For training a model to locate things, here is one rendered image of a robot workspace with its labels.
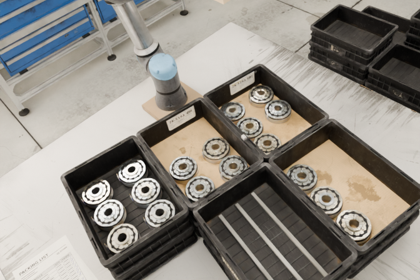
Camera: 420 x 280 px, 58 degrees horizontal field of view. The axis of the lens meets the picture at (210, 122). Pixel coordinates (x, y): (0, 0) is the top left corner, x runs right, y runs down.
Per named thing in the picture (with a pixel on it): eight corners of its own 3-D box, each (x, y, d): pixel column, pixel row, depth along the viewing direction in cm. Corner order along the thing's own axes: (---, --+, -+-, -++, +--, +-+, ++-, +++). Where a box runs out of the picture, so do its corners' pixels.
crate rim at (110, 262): (61, 179, 135) (58, 175, 134) (135, 137, 144) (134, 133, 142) (105, 270, 111) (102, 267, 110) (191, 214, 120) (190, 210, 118)
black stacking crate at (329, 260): (197, 227, 127) (191, 210, 119) (266, 180, 136) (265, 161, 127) (275, 336, 104) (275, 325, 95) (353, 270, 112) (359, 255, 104)
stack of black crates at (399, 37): (339, 52, 276) (344, 25, 259) (362, 32, 287) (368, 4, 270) (391, 75, 254) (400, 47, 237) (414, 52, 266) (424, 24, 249)
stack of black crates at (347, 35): (304, 81, 260) (309, 25, 227) (330, 59, 272) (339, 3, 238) (356, 109, 239) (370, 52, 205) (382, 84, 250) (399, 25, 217)
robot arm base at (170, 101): (149, 102, 181) (144, 87, 174) (172, 84, 188) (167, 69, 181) (171, 115, 174) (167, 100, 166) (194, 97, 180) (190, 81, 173)
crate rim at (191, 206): (135, 137, 144) (134, 133, 142) (201, 99, 153) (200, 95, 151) (191, 213, 120) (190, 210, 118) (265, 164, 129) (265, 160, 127)
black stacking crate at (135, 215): (72, 193, 142) (59, 176, 134) (142, 152, 151) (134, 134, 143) (115, 281, 119) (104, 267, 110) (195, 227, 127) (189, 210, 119)
